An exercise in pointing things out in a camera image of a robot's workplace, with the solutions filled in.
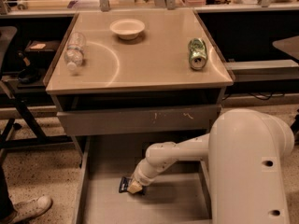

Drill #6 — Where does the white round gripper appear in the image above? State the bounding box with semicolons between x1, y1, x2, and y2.
127;159;159;194

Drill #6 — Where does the dark blue rxbar wrapper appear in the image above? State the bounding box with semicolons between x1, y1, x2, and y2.
119;176;146;195

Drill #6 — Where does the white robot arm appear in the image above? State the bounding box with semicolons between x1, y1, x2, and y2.
128;109;294;224

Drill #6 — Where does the open grey middle drawer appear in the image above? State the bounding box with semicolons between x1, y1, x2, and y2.
72;133;212;224

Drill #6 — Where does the grey top drawer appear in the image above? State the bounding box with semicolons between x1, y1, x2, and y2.
58;105;221;136

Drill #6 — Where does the grey drawer cabinet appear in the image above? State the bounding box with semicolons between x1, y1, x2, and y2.
43;8;235;224

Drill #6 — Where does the white sneaker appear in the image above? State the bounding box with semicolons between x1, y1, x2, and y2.
8;196;52;224

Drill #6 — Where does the crushed green soda can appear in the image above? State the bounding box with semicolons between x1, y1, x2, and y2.
188;38;207;70

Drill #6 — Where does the black round object on shelf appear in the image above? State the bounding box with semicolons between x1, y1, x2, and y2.
18;67;41;84

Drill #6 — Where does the clear plastic water bottle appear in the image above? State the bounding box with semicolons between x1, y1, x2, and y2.
64;32;86;74

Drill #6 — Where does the white paper bowl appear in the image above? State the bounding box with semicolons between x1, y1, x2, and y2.
109;19;145;40

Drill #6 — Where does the dark box on shelf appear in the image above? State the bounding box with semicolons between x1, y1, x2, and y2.
25;40;60;53

